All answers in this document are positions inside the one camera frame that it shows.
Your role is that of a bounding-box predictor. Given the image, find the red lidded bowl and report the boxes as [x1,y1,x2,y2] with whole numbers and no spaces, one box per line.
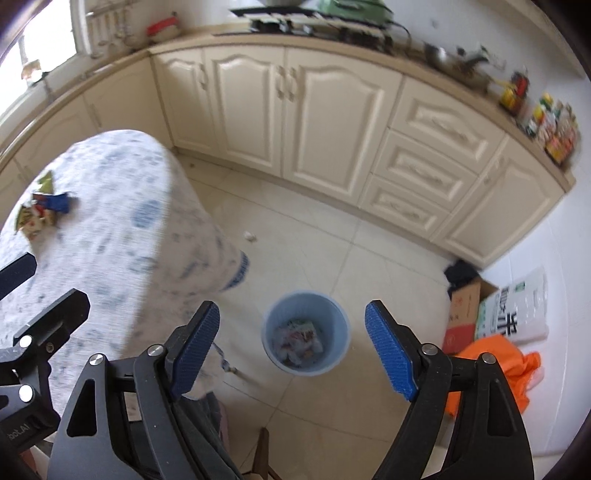
[146,12,181,43]

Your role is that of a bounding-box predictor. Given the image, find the green snack bag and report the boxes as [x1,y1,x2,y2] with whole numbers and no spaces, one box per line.
[37,170,54,195]

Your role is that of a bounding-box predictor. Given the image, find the white blue patterned tablecloth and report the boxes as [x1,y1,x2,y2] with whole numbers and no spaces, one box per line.
[1,130,249,411]

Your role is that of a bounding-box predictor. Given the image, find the gas stove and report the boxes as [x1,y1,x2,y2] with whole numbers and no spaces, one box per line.
[216,7,394,52]

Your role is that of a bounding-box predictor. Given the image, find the hanging utensil rack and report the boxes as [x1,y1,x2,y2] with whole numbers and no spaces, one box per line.
[84,1,137,60]

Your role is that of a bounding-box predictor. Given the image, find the cardboard box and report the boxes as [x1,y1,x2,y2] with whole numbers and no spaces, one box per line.
[442,278,498,355]

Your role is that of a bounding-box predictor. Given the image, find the green electric cooker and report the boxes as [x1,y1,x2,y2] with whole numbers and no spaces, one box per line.
[318,0,394,26]

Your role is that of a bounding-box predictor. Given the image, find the white paper towel pack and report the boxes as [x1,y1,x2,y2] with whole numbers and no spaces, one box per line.
[474,267,549,345]

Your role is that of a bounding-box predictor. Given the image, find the blue brown snack bar wrapper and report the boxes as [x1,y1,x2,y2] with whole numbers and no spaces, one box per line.
[32,192,72,214]

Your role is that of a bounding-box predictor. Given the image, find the small pot on counter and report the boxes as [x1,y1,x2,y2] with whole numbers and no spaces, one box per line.
[423,43,492,92]

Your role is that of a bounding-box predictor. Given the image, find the condiment bottles group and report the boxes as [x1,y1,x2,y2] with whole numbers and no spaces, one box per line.
[495,68,580,167]

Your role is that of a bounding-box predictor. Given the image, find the cream lower cabinets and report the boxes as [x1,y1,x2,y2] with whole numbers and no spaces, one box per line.
[1,38,574,267]

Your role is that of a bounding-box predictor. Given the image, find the orange plastic bag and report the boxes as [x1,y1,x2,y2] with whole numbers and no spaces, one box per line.
[445,333,542,418]

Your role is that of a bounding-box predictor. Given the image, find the light blue trash bin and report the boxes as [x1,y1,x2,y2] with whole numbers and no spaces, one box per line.
[262,290,352,377]

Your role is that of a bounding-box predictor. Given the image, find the red white candy wrapper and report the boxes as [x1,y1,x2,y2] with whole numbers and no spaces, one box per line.
[15,203,57,241]

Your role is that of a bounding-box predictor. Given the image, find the window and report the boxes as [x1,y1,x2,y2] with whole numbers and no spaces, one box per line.
[1,1,93,116]

